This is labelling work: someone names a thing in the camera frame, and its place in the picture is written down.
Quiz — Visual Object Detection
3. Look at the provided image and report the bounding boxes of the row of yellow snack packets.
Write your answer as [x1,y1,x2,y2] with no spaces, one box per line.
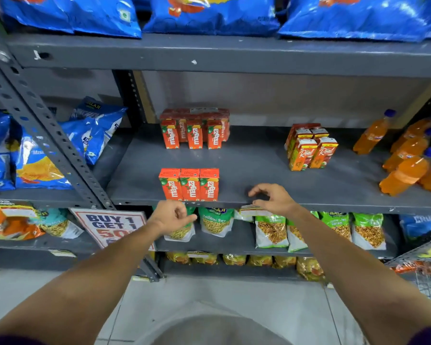
[165,251,326,282]

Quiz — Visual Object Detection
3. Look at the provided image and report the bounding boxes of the orange mango drink box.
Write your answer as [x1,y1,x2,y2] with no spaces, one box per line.
[179,168,202,202]
[199,167,220,202]
[158,168,183,202]

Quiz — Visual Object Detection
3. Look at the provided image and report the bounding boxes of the person's right forearm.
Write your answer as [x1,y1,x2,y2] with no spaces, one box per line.
[290,204,431,345]

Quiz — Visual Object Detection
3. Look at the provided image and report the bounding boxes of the red fruit juice carton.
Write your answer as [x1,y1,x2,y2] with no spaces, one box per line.
[285,123,322,149]

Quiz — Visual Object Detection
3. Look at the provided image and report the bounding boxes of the person's left hand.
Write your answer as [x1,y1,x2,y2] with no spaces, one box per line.
[147,200,198,237]

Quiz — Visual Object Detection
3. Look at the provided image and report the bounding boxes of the grey metal shelf rack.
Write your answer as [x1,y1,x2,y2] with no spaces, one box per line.
[0,3,431,283]

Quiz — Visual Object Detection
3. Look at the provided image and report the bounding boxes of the person's purple sleeve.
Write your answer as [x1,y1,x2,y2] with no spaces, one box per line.
[409,326,431,345]
[0,335,48,345]

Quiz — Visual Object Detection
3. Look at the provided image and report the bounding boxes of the orange snack packet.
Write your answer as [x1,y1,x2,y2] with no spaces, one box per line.
[0,205,46,241]

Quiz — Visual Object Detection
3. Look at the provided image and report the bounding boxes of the metal wire basket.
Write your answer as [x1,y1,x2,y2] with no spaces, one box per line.
[384,235,431,311]

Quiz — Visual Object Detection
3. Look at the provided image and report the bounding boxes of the cluster of orange juice cartons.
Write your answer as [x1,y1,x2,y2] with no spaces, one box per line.
[159,108,231,150]

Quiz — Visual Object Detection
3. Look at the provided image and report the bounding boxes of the white promotional offer sign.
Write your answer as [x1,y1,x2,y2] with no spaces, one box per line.
[70,208,156,251]

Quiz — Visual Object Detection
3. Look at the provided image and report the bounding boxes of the large blue chips bag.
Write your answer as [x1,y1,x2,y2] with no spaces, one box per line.
[0,0,142,39]
[143,0,281,36]
[278,0,431,43]

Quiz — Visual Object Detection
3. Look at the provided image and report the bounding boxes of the orange packets in basket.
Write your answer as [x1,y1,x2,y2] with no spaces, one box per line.
[391,260,431,279]

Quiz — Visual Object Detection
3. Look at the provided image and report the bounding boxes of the row of green snack packets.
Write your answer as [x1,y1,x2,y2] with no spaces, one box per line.
[164,206,387,253]

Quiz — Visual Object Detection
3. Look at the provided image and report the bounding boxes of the person's grey clothing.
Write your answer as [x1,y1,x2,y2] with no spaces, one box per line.
[136,302,292,345]

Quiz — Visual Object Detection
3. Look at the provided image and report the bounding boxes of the person's purple right sleeve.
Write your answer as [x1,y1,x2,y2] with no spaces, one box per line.
[409,326,431,345]

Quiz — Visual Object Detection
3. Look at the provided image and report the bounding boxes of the person's right hand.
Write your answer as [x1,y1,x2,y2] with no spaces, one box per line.
[248,183,300,217]

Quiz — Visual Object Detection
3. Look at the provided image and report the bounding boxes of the blue snack packet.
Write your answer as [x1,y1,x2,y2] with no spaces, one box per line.
[399,214,431,242]

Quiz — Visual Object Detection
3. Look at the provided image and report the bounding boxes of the person's left forearm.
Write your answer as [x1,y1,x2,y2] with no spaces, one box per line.
[0,220,166,345]

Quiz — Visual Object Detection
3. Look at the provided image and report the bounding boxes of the teal snack packet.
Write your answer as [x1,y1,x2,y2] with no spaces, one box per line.
[39,208,84,240]

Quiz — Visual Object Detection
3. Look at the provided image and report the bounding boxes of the person's purple left sleeve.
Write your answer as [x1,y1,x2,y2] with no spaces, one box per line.
[0,335,48,345]

